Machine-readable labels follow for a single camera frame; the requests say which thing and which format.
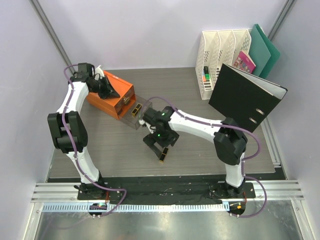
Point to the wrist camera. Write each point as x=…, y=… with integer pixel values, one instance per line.
x=86, y=68
x=151, y=116

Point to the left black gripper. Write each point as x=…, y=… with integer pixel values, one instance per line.
x=104, y=87

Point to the green orange highlighter markers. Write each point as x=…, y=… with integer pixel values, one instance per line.
x=205, y=74

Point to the clear acrylic drawer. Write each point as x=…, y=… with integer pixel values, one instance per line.
x=128, y=101
x=126, y=117

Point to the green folder front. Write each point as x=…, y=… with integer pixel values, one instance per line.
x=258, y=51

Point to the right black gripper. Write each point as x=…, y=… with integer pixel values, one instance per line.
x=172, y=139

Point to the green folder back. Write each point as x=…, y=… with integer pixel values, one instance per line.
x=274, y=54

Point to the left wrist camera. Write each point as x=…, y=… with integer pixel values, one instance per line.
x=86, y=68

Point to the white mesh file rack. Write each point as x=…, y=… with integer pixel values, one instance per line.
x=218, y=47

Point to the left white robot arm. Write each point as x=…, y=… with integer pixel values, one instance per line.
x=68, y=131

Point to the green folder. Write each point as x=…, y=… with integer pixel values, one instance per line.
x=274, y=54
x=258, y=51

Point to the white slotted cable duct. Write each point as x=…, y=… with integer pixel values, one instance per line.
x=97, y=207

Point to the pink booklet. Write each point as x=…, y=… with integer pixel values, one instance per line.
x=244, y=62

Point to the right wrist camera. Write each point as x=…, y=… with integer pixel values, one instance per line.
x=151, y=116

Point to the black lever arch binder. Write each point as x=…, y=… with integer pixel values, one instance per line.
x=244, y=97

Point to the orange drawer organizer box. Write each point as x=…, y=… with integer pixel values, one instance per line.
x=112, y=106

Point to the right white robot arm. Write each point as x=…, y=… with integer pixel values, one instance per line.
x=229, y=142

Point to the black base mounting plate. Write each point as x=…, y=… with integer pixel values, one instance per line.
x=165, y=190

